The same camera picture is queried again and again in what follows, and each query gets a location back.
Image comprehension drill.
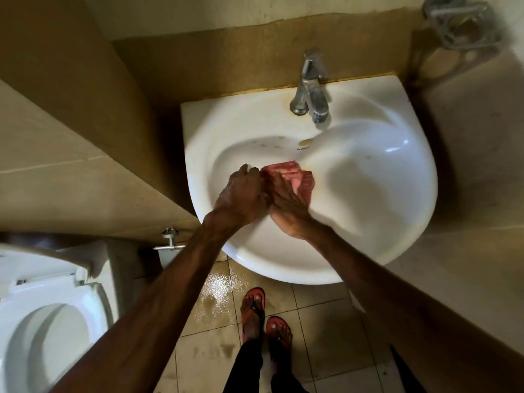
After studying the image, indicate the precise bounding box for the chrome faucet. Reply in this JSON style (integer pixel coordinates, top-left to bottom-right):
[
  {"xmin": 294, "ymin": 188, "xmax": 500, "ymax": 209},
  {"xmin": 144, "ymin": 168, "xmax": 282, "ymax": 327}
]
[{"xmin": 289, "ymin": 51, "xmax": 330, "ymax": 124}]

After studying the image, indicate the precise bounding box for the person's left hand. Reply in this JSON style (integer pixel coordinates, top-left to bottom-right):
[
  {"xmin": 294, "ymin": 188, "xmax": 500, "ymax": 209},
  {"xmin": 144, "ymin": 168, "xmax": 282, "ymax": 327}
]
[{"xmin": 203, "ymin": 163, "xmax": 271, "ymax": 234}]

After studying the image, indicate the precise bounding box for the white wash basin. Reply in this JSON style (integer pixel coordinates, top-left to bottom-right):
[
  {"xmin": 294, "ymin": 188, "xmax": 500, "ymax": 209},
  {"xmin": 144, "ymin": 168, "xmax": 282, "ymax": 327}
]
[{"xmin": 181, "ymin": 74, "xmax": 439, "ymax": 286}]

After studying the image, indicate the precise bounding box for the chrome toilet paper holder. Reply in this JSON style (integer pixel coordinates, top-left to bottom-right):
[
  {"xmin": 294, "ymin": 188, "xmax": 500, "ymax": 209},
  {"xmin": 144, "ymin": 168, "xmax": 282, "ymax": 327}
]
[{"xmin": 152, "ymin": 227, "xmax": 187, "ymax": 269}]

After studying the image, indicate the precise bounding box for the red checkered cloth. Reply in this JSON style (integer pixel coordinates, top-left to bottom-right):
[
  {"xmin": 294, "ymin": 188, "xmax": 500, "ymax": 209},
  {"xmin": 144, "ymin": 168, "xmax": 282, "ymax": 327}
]
[{"xmin": 261, "ymin": 160, "xmax": 315, "ymax": 205}]

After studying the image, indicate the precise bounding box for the person's red sandal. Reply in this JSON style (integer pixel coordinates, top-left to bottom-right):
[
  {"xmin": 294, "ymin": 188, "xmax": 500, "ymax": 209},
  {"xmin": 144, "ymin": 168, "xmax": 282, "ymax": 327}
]
[
  {"xmin": 266, "ymin": 315, "xmax": 294, "ymax": 365},
  {"xmin": 240, "ymin": 287, "xmax": 267, "ymax": 344}
]

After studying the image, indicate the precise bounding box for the person's right hand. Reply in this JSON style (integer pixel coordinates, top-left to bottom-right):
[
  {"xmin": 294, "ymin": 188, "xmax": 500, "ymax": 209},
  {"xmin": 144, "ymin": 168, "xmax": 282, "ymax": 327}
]
[{"xmin": 264, "ymin": 169, "xmax": 328, "ymax": 242}]

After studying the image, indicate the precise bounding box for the person's right black trouser leg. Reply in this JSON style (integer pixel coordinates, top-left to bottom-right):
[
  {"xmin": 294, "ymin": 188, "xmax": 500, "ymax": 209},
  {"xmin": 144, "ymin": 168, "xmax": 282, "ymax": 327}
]
[{"xmin": 270, "ymin": 355, "xmax": 308, "ymax": 393}]

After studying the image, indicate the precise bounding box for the person's left forearm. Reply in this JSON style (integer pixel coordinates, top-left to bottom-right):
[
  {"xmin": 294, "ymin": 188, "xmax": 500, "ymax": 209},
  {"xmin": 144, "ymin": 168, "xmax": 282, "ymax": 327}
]
[{"xmin": 51, "ymin": 218, "xmax": 230, "ymax": 393}]

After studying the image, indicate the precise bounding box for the person's left red sandal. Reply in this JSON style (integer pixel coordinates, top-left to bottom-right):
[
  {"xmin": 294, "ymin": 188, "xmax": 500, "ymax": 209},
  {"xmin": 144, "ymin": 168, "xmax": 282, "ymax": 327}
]
[{"xmin": 240, "ymin": 287, "xmax": 267, "ymax": 344}]

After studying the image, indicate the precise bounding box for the chrome wall soap holder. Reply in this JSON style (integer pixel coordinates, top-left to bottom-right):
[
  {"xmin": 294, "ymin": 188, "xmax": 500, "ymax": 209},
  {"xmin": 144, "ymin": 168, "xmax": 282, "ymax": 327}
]
[{"xmin": 421, "ymin": 0, "xmax": 503, "ymax": 52}]

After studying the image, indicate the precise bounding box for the person's right forearm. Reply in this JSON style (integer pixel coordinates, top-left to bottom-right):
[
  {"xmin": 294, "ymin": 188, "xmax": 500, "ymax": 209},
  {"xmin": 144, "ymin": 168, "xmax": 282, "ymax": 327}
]
[{"xmin": 311, "ymin": 224, "xmax": 524, "ymax": 393}]

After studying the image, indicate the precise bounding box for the person's right red sandal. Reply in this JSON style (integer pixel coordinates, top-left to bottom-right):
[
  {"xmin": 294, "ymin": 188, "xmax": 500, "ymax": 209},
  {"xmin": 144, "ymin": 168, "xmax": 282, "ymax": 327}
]
[{"xmin": 266, "ymin": 315, "xmax": 294, "ymax": 365}]

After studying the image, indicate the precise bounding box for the white toilet bowl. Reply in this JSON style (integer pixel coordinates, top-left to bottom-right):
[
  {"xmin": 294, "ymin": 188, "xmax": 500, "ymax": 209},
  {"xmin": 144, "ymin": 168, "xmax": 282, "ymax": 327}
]
[{"xmin": 0, "ymin": 239, "xmax": 144, "ymax": 393}]

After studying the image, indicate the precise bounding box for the person's black trouser leg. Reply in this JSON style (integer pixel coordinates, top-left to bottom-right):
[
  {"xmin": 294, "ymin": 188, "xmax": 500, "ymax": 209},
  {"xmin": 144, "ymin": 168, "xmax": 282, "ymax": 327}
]
[
  {"xmin": 223, "ymin": 339, "xmax": 263, "ymax": 393},
  {"xmin": 270, "ymin": 355, "xmax": 308, "ymax": 393}
]

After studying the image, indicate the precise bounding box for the person's left black trouser leg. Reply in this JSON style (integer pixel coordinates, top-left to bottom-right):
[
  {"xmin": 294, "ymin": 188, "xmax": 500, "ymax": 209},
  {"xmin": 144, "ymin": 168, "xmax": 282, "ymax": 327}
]
[{"xmin": 223, "ymin": 339, "xmax": 263, "ymax": 393}]

